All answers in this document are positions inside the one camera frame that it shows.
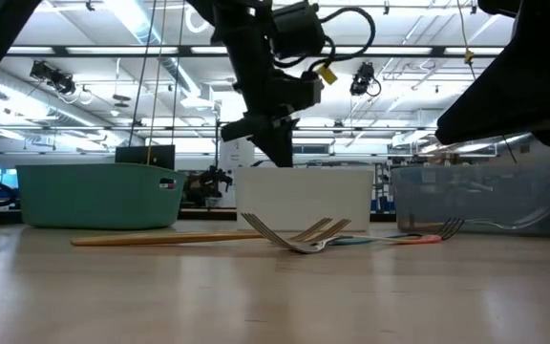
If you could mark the teal plastic bin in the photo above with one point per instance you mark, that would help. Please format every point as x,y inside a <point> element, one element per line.
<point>98,196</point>

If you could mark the white paper sign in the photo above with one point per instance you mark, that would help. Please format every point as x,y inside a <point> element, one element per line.
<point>229,155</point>

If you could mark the white plastic bin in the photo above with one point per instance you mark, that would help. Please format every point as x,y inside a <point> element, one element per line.
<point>303,196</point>

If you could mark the blue and white storage shelf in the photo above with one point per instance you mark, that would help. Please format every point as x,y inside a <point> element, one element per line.
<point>384,205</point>

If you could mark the blue-lit screen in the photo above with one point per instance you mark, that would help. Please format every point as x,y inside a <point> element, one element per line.
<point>7,178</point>

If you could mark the black overhead camera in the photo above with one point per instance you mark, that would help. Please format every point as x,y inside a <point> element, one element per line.
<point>362,79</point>

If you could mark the black bar with light strips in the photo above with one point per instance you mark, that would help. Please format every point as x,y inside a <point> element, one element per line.
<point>122,50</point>

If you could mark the silver ventilation duct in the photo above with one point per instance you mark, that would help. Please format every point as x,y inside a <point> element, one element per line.
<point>136,24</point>

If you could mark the orange red utensil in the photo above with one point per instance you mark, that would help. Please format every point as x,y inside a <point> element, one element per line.
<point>451,227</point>

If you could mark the black metal table frame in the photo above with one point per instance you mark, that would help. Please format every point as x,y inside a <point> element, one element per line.
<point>382,217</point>

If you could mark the black monitor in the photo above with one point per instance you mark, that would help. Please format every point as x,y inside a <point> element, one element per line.
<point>143,156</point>

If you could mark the black ceiling-hung device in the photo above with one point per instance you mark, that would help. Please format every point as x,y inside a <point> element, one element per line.
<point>55,79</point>

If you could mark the grey horizontal rail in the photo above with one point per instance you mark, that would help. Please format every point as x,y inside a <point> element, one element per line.
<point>65,154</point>
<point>399,128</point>

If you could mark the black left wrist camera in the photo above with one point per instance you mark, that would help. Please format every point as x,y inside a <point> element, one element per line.
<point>299,31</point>

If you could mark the grey translucent plastic bin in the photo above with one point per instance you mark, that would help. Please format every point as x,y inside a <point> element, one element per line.
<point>447,196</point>

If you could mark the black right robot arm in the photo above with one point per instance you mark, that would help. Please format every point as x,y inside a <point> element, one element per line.
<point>518,86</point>

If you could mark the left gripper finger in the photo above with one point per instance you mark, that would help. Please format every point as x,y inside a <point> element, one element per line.
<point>272,148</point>
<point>290,148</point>

